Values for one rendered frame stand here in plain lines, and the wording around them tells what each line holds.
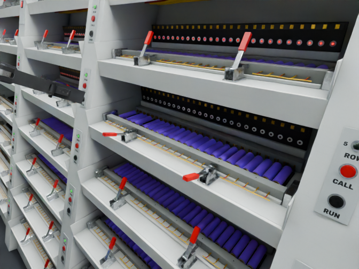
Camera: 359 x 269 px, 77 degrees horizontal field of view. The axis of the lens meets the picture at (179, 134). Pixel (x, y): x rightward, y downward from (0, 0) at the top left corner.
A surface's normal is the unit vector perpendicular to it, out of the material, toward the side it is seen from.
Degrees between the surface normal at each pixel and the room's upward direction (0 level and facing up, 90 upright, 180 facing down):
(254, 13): 90
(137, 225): 20
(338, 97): 90
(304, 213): 90
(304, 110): 110
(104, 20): 90
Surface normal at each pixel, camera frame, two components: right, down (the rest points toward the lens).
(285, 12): -0.64, 0.02
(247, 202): -0.02, -0.90
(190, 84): -0.67, 0.34
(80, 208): 0.74, 0.29
